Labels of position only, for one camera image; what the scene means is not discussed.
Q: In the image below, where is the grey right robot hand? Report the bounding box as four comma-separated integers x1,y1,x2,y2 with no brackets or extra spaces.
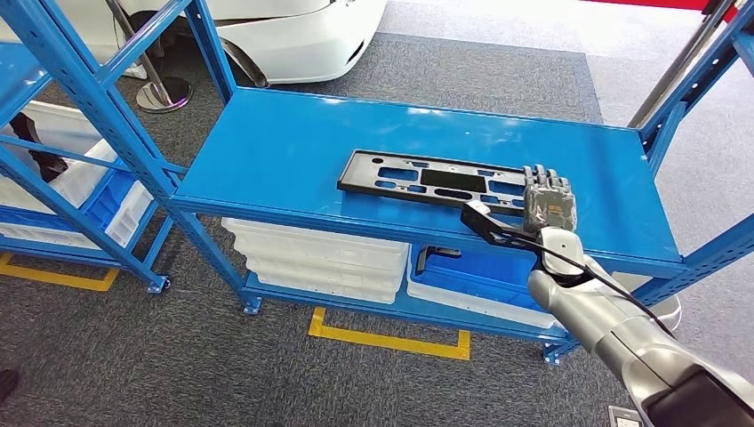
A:
521,164,579,234

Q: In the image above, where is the black licence plate frame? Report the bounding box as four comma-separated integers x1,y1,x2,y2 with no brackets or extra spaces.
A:
336,149,532,218

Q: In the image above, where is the black plastic part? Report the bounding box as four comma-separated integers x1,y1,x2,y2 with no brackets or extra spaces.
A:
414,246,463,277
8,113,68,184

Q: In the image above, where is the blue metal shelf rack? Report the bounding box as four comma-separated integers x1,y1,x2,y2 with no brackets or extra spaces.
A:
0,41,189,296
0,0,754,367

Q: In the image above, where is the white plastic crate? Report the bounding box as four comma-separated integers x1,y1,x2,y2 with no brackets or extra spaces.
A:
254,271,401,306
406,268,561,330
0,182,156,252
0,101,119,216
221,216,411,264
244,256,405,293
233,242,409,279

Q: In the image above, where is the red floor strip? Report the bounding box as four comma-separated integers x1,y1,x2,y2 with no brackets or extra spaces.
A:
580,0,741,21

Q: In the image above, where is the metal floor socket plate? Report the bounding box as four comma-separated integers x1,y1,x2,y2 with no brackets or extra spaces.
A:
607,405,643,427

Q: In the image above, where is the white car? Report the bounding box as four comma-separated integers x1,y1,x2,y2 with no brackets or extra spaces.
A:
55,0,389,88

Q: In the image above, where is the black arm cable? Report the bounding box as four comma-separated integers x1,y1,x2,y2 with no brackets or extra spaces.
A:
512,232,678,340

